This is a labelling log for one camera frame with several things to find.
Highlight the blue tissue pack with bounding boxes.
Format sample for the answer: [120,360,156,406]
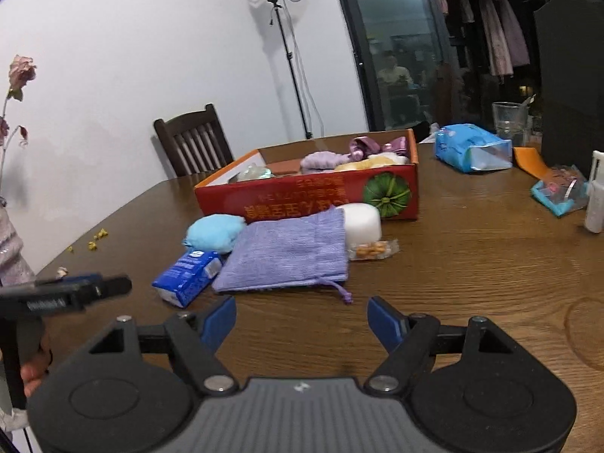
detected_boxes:
[151,251,222,309]

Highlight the light blue plush toy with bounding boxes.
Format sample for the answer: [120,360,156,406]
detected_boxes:
[182,214,247,255]

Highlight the purple drawstring pouch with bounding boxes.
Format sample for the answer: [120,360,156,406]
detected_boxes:
[213,208,353,304]

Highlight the translucent bag of soft items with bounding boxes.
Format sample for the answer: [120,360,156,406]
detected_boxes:
[228,163,273,183]

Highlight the white and yellow plush sheep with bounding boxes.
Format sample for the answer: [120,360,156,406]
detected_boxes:
[335,151,410,172]

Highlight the pink satin cloth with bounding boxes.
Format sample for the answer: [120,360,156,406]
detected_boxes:
[349,136,408,162]

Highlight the lavender fluffy headband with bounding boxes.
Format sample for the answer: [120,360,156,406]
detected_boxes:
[300,150,350,173]

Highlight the person's left hand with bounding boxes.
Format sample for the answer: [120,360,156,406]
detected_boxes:
[20,332,53,398]

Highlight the fallen pink petal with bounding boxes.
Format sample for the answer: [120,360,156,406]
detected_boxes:
[56,267,69,279]

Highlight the pink textured vase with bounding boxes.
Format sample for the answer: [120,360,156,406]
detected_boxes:
[0,205,35,287]

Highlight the yellow flower petals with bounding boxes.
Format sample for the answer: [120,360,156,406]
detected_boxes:
[66,228,108,254]

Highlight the small snack bag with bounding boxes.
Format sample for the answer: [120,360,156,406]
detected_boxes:
[348,239,400,262]

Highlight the white foam roll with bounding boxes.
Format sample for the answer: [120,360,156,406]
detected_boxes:
[333,202,382,248]

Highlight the red cardboard box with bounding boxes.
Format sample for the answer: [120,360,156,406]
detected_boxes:
[194,129,419,222]

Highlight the blue wet wipes pack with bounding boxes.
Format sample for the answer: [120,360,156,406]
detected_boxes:
[434,124,513,174]

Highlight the dark wooden chair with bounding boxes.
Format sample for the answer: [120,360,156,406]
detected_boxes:
[154,103,233,177]

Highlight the teal snack packet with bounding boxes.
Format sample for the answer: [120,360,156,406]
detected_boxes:
[530,166,589,218]

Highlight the orange envelope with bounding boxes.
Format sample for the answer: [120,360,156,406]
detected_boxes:
[513,146,551,179]

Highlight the white spray bottle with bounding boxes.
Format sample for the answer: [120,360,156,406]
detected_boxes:
[584,150,604,234]

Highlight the dried pink roses bouquet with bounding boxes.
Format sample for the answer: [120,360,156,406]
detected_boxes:
[1,54,37,174]

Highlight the clear glass cup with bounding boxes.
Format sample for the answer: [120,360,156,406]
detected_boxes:
[492,101,528,146]

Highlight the hanging clothes rack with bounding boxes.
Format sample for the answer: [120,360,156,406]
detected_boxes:
[440,0,531,78]

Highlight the black paper bag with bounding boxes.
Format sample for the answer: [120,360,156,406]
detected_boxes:
[535,0,604,175]

